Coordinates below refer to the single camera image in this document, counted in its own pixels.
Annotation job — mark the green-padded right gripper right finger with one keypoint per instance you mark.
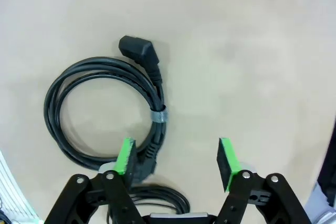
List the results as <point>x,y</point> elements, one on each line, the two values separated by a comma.
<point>229,161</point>

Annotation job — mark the green-padded right gripper left finger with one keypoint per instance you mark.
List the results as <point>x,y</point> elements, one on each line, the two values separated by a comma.
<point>123,161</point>

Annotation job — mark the aluminium profile frame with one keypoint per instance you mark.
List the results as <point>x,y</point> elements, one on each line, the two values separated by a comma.
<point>13,195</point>

